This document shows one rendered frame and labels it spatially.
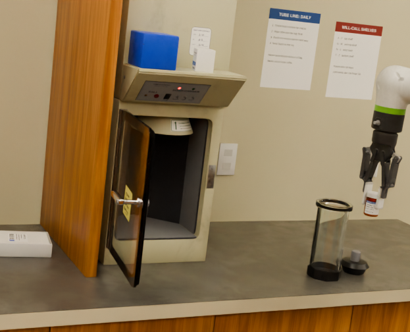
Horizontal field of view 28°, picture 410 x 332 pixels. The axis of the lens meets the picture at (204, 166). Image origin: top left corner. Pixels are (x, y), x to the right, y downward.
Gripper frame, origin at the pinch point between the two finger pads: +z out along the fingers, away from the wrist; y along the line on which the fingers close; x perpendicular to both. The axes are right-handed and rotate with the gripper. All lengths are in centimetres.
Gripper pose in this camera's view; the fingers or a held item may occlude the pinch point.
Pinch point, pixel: (374, 196)
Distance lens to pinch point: 256.4
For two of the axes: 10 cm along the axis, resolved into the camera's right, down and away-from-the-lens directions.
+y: 6.4, 2.4, -7.3
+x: 7.6, -0.3, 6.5
